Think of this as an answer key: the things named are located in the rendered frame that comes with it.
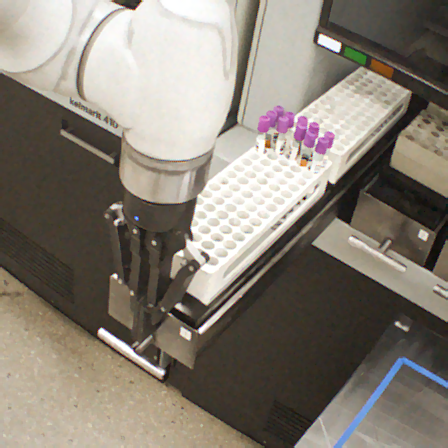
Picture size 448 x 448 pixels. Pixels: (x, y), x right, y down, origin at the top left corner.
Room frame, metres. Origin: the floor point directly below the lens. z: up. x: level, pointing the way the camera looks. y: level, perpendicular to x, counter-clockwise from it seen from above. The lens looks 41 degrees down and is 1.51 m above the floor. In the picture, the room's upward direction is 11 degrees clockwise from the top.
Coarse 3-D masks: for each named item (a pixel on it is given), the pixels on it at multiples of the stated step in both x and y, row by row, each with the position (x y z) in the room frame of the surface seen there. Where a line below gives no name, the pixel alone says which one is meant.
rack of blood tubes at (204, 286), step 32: (256, 160) 0.89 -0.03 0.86; (288, 160) 0.90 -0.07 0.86; (224, 192) 0.81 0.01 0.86; (256, 192) 0.82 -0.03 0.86; (288, 192) 0.83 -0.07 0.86; (320, 192) 0.90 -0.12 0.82; (192, 224) 0.74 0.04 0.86; (224, 224) 0.74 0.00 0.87; (256, 224) 0.77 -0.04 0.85; (288, 224) 0.82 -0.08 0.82; (224, 256) 0.70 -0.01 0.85; (256, 256) 0.75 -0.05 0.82; (192, 288) 0.66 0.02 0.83; (224, 288) 0.69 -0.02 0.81
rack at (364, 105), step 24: (360, 72) 1.21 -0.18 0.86; (336, 96) 1.11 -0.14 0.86; (360, 96) 1.13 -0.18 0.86; (384, 96) 1.15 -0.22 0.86; (408, 96) 1.18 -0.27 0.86; (312, 120) 1.01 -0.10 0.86; (336, 120) 1.03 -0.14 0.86; (360, 120) 1.05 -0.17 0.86; (384, 120) 1.08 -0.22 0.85; (336, 144) 0.97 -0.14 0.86; (360, 144) 1.06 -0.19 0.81; (336, 168) 0.94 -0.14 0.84
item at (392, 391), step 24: (384, 336) 0.65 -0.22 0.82; (408, 336) 0.66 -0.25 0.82; (432, 336) 0.66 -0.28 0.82; (384, 360) 0.61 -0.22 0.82; (408, 360) 0.62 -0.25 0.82; (432, 360) 0.62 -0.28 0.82; (360, 384) 0.57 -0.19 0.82; (384, 384) 0.57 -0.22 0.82; (408, 384) 0.58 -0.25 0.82; (432, 384) 0.58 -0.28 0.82; (336, 408) 0.53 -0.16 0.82; (360, 408) 0.53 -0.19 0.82; (384, 408) 0.54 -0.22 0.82; (408, 408) 0.54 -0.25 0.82; (432, 408) 0.55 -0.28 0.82; (312, 432) 0.49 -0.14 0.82; (336, 432) 0.49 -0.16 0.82; (360, 432) 0.50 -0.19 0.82; (384, 432) 0.50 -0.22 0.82; (408, 432) 0.51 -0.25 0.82; (432, 432) 0.51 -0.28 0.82
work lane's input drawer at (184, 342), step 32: (352, 192) 0.97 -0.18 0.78; (320, 224) 0.88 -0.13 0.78; (288, 256) 0.80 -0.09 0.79; (256, 288) 0.73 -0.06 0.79; (128, 320) 0.66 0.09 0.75; (160, 320) 0.64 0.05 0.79; (192, 320) 0.63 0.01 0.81; (224, 320) 0.66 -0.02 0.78; (128, 352) 0.61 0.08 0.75; (192, 352) 0.62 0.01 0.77
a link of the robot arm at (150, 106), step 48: (144, 0) 0.63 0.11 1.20; (192, 0) 0.62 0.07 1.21; (96, 48) 0.62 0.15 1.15; (144, 48) 0.59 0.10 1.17; (192, 48) 0.59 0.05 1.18; (96, 96) 0.61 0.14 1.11; (144, 96) 0.59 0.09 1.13; (192, 96) 0.58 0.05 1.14; (144, 144) 0.59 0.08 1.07; (192, 144) 0.59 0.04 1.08
